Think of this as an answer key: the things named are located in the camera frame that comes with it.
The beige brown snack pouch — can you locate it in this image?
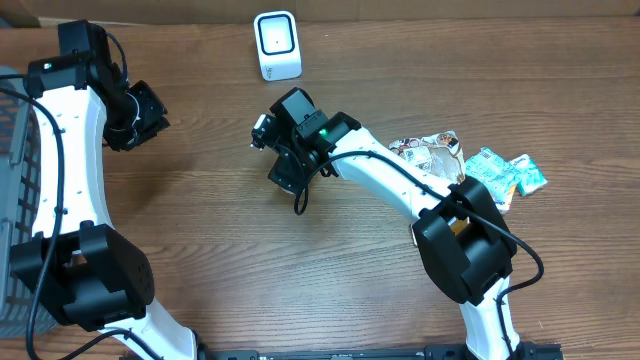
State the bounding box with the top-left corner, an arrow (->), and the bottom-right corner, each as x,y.
388,130 -> 471,249

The white barcode scanner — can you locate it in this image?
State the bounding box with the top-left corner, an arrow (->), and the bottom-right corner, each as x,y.
253,10 -> 302,82

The teal wet wipes pack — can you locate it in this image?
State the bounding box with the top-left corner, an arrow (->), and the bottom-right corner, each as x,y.
465,147 -> 518,200

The orange tissue pack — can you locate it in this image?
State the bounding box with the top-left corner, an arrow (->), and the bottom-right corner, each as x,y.
494,184 -> 517,214

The green lid jar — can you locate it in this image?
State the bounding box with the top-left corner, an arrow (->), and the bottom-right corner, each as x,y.
279,186 -> 297,196

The small teal tissue pack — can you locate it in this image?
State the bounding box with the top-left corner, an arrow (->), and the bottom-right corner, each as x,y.
510,154 -> 548,197

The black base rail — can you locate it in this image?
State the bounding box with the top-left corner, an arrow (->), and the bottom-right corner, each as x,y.
197,342 -> 565,360

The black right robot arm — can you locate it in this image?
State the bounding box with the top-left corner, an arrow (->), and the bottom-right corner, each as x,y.
251,87 -> 520,359

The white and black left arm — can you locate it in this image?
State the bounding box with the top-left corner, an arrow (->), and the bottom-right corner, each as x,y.
9,20 -> 206,359

